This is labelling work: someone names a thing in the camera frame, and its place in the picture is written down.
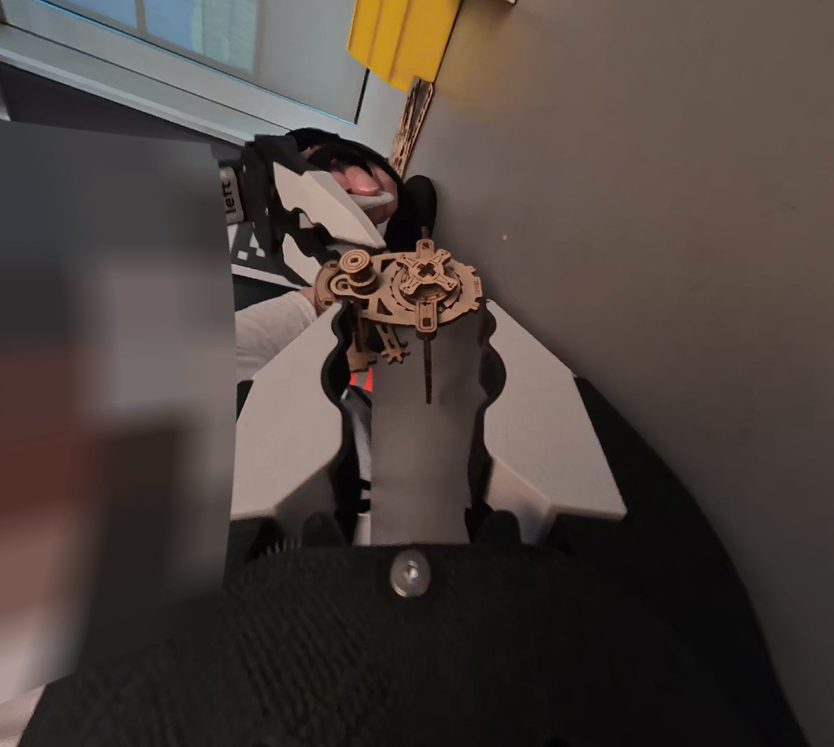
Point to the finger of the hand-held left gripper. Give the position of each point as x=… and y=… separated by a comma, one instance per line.
x=332, y=200
x=296, y=258

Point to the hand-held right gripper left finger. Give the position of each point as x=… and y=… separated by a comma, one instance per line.
x=280, y=434

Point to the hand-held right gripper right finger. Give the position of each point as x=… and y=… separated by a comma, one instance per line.
x=547, y=434

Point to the wooden gear model assembly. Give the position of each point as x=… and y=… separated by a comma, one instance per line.
x=423, y=291

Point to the laser-cut wooden parts sheet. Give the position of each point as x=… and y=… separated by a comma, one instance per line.
x=410, y=128

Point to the person's left hand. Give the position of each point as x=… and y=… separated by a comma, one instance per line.
x=365, y=181

